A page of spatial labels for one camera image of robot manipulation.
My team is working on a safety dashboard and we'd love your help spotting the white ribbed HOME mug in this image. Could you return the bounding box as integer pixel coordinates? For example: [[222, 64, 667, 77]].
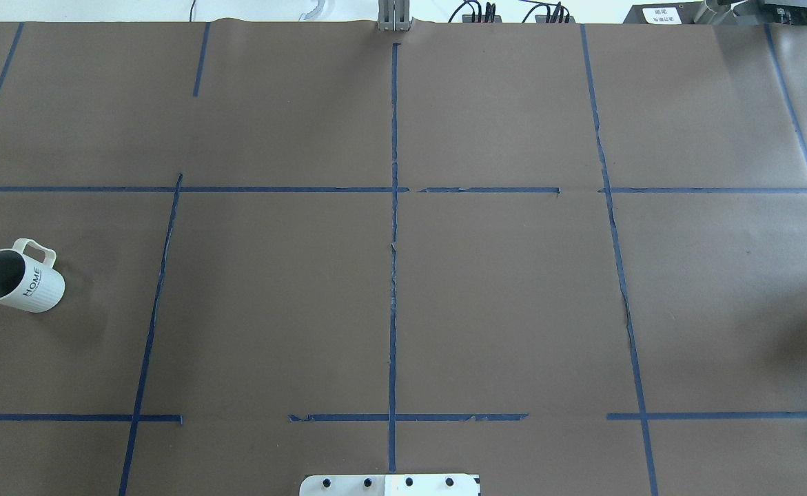
[[0, 238, 65, 313]]

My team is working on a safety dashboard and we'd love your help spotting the grey label box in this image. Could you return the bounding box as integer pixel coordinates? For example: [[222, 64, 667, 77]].
[[622, 2, 702, 25]]

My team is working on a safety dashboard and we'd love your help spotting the aluminium frame post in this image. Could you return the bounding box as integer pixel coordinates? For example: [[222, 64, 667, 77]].
[[377, 0, 412, 32]]

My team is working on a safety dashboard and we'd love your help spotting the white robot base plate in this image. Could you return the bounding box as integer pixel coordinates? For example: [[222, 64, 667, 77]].
[[299, 473, 482, 495]]

